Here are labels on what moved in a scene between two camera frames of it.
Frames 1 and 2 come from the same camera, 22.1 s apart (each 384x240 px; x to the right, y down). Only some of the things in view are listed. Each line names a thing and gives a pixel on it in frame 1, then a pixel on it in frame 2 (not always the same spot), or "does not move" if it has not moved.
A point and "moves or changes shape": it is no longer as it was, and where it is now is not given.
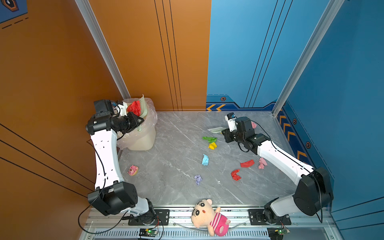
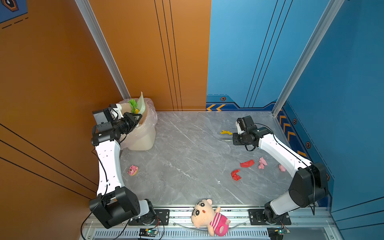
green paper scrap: [211, 140] -> [133, 104]
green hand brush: [217, 130] moves or changes shape
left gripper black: [134, 122] does not move
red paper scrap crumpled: [235, 177] does not move
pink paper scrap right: [262, 162] does not move
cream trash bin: [143, 137] does not move
